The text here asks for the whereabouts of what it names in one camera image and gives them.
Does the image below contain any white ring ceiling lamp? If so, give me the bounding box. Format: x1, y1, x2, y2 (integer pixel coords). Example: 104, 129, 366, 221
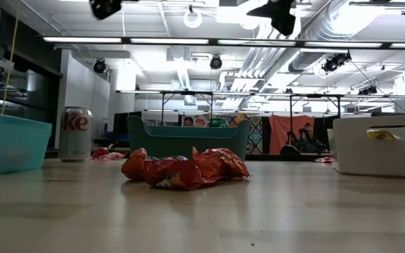
183, 5, 203, 29

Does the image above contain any long background light bar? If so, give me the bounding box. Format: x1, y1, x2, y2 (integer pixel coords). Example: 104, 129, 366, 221
116, 89, 405, 100

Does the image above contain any dark green plastic bin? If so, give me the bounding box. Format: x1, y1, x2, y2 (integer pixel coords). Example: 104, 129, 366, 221
127, 115, 252, 166

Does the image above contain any orange hanging cloth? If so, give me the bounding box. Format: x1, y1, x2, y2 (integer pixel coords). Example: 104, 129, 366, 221
269, 115, 315, 155

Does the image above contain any turquoise plastic bin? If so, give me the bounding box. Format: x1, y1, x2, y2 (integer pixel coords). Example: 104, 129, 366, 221
0, 109, 53, 179

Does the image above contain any black overhead light bar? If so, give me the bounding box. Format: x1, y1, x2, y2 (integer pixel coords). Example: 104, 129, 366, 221
42, 34, 405, 50

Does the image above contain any black domed object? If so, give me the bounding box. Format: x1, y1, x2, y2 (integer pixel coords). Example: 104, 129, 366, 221
280, 144, 302, 155

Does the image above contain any yellow candy bag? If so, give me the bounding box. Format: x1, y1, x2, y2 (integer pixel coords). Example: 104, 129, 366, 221
366, 129, 397, 141

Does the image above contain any orange-red candy bag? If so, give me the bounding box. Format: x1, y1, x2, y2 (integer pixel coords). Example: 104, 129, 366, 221
191, 146, 252, 180

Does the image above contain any black ceiling spot lamp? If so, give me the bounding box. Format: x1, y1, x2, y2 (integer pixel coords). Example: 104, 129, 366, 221
209, 55, 224, 70
93, 58, 108, 74

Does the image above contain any silver ventilation duct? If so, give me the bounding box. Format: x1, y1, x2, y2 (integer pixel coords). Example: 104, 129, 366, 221
288, 0, 368, 73

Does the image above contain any black ceiling track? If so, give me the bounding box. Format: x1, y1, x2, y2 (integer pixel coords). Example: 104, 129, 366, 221
349, 1, 405, 15

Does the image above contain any black frame table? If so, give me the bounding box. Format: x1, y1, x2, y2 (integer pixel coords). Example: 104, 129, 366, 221
289, 93, 342, 155
160, 90, 214, 126

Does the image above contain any colourful patterned cloth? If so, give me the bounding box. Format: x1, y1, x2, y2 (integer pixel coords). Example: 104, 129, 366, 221
180, 112, 264, 155

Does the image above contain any black computer monitor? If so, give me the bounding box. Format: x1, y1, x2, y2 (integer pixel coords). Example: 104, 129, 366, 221
112, 111, 133, 147

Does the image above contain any yellow hanging cable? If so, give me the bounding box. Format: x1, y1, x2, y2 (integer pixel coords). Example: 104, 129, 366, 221
0, 0, 23, 115

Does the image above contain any black background stand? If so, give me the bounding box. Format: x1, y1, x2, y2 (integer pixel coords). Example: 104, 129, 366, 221
285, 129, 300, 147

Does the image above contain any black spot lamp cluster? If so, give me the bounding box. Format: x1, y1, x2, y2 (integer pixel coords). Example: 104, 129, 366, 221
321, 51, 353, 74

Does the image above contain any white plastic bin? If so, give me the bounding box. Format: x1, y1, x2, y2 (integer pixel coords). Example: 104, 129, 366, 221
332, 115, 405, 180

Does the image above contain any silver Diet Coke can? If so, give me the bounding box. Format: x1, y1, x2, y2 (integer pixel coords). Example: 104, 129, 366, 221
58, 106, 94, 163

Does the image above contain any pink-red candy bag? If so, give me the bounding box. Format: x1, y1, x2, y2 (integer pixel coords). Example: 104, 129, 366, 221
95, 152, 129, 162

